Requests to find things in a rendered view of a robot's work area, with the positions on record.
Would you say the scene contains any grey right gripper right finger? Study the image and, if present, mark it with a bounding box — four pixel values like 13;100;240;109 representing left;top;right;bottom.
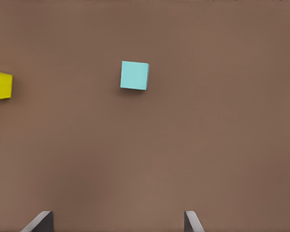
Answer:
184;210;205;232

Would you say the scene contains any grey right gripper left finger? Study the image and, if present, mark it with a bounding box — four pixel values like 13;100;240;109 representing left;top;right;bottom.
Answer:
19;210;54;232

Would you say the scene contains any yellow wooden cube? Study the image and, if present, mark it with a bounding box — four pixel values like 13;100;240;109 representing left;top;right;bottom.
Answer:
0;70;14;101

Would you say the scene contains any light blue wooden cube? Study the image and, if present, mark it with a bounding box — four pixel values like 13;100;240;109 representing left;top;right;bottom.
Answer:
119;60;150;91

